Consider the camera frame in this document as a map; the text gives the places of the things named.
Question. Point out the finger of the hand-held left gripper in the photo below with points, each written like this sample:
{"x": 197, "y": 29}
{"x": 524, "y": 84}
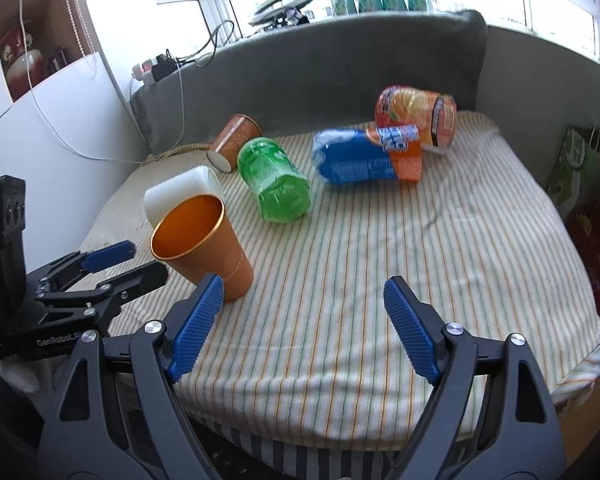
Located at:
{"x": 140, "y": 277}
{"x": 107, "y": 256}

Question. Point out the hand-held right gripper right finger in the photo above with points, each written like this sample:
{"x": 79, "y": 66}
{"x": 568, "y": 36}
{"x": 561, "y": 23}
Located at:
{"x": 412, "y": 332}

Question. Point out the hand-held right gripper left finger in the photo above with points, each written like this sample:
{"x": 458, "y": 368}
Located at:
{"x": 195, "y": 332}

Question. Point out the orange metal cup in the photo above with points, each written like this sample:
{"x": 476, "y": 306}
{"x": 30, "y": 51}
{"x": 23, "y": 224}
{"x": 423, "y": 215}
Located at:
{"x": 215, "y": 255}

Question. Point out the white plastic cup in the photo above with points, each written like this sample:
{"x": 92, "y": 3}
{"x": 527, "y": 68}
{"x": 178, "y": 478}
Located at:
{"x": 180, "y": 187}

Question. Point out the brown paper cup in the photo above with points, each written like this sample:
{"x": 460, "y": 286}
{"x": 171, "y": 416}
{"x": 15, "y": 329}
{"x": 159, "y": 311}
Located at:
{"x": 236, "y": 135}

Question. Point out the striped bed sheet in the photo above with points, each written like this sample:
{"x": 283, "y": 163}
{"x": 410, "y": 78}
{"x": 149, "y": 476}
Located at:
{"x": 355, "y": 270}

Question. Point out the white cloth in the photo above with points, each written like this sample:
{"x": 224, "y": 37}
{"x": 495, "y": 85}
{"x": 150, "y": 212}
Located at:
{"x": 25, "y": 377}

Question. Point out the green plastic bottle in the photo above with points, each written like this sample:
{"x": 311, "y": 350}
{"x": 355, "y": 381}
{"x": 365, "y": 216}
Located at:
{"x": 275, "y": 180}

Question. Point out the white power strip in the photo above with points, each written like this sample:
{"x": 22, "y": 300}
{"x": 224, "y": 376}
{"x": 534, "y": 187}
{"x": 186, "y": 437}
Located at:
{"x": 145, "y": 76}

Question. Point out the blue and orange bottle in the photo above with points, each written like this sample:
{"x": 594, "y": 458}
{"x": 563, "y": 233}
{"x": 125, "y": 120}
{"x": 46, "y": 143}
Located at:
{"x": 355, "y": 157}

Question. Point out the red and white jar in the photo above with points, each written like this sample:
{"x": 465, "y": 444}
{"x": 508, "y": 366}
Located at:
{"x": 25, "y": 72}

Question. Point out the black power adapter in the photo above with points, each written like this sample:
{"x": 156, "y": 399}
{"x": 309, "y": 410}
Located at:
{"x": 164, "y": 67}

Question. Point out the orange soda bottle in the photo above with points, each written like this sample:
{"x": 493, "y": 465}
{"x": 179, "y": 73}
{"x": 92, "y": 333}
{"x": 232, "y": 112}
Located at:
{"x": 405, "y": 105}

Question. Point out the green paper bag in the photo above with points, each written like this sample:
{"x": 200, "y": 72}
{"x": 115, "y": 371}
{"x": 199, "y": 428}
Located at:
{"x": 580, "y": 170}

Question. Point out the grey padded headboard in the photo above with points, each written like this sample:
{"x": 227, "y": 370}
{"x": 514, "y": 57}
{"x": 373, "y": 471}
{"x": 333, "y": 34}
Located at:
{"x": 330, "y": 70}

